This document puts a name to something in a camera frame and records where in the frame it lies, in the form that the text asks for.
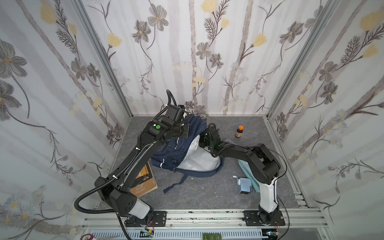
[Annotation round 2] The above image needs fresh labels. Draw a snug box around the navy blue student backpack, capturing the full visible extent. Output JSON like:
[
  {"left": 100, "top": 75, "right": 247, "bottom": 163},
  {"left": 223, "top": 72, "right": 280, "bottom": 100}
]
[{"left": 151, "top": 115, "right": 225, "bottom": 194}]

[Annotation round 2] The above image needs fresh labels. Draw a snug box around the brown hardcover book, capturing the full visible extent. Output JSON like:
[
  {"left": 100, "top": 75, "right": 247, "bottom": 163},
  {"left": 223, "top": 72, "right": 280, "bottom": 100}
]
[{"left": 130, "top": 162, "right": 158, "bottom": 197}]

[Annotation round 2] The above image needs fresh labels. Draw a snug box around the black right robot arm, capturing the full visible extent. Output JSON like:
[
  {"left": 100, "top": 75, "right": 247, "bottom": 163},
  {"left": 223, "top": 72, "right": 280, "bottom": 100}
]
[{"left": 199, "top": 125, "right": 281, "bottom": 226}]

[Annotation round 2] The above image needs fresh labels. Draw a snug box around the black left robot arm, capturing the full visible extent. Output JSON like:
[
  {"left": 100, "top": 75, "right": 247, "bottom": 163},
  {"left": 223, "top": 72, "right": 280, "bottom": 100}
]
[{"left": 95, "top": 120, "right": 190, "bottom": 226}]

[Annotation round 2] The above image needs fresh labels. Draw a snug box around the purple cylindrical case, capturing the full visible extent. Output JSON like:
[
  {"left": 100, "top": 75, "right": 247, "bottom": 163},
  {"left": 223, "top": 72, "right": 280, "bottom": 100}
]
[{"left": 225, "top": 139, "right": 236, "bottom": 145}]

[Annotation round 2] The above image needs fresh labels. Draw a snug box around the brown bottle with orange cap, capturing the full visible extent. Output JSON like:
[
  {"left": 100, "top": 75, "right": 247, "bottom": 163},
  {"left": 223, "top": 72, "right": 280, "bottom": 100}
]
[{"left": 235, "top": 126, "right": 244, "bottom": 138}]

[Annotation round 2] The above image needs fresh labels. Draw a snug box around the light teal pencil pouch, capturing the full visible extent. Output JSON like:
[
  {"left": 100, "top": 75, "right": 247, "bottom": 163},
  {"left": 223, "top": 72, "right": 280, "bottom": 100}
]
[{"left": 238, "top": 160, "right": 260, "bottom": 193}]

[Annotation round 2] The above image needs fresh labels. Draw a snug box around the small light blue box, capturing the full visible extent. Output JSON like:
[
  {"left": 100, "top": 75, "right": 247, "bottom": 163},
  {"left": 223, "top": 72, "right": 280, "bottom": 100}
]
[{"left": 233, "top": 176, "right": 252, "bottom": 195}]

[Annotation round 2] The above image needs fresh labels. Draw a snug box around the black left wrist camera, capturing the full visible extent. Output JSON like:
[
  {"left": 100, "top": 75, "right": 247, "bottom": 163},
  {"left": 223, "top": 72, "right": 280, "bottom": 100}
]
[{"left": 165, "top": 105, "right": 185, "bottom": 122}]

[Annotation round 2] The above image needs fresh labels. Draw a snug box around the black corrugated cable conduit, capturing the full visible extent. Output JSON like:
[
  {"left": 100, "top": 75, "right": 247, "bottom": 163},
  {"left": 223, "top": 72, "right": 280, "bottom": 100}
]
[{"left": 74, "top": 149, "right": 142, "bottom": 214}]

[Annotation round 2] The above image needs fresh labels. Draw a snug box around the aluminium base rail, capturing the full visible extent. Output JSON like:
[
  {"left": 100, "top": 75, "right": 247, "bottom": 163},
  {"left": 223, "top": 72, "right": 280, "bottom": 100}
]
[{"left": 81, "top": 208, "right": 334, "bottom": 240}]

